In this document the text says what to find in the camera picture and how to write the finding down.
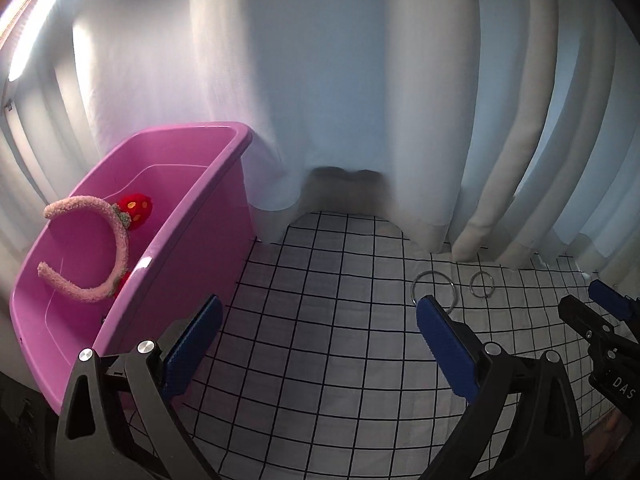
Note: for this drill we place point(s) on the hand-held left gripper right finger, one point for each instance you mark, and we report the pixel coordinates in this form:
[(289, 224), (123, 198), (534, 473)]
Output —
[(447, 347)]

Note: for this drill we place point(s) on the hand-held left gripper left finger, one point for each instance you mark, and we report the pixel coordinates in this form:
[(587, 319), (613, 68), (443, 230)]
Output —
[(192, 342)]

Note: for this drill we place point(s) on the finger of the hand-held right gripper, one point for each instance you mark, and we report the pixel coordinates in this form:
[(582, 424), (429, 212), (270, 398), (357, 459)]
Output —
[(610, 297), (582, 317)]

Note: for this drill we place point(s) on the pink strawberry headband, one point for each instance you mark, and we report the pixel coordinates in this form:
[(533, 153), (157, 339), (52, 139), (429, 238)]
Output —
[(120, 240)]

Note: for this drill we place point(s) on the pink plastic tub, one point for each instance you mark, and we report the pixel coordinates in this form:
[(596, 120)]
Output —
[(210, 210)]

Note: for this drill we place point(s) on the white black checkered tablecloth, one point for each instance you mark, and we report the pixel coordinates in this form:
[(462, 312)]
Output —
[(340, 335)]

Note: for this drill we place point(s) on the cream thick curtain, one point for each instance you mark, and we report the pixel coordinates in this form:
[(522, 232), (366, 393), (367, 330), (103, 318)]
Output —
[(505, 170)]

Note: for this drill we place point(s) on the white sheer curtain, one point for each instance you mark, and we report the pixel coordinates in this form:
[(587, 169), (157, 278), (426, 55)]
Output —
[(325, 70)]

